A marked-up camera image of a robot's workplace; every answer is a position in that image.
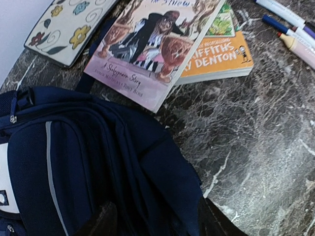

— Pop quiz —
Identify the floral pattern notebook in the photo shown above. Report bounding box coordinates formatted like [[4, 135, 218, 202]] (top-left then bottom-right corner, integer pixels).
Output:
[[24, 0, 117, 68]]

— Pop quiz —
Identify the white marker purple cap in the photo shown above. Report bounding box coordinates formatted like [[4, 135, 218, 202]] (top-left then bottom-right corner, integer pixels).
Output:
[[262, 15, 315, 49]]

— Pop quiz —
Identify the white marker blue cap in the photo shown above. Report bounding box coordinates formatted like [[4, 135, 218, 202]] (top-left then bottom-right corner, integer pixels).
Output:
[[254, 0, 315, 31]]

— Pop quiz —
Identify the orange Treehouse book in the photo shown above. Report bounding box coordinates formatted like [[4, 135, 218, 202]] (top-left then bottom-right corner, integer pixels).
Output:
[[176, 2, 253, 85]]

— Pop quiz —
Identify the navy blue student backpack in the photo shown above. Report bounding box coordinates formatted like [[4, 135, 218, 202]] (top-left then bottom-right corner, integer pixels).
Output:
[[0, 86, 242, 236]]

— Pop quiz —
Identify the cream marker red tip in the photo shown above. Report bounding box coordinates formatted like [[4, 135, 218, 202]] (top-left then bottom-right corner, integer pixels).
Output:
[[277, 32, 315, 70]]

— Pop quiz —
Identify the Taming of the Shrew book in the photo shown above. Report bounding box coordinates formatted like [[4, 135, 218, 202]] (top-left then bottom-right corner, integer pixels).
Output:
[[84, 0, 224, 113]]

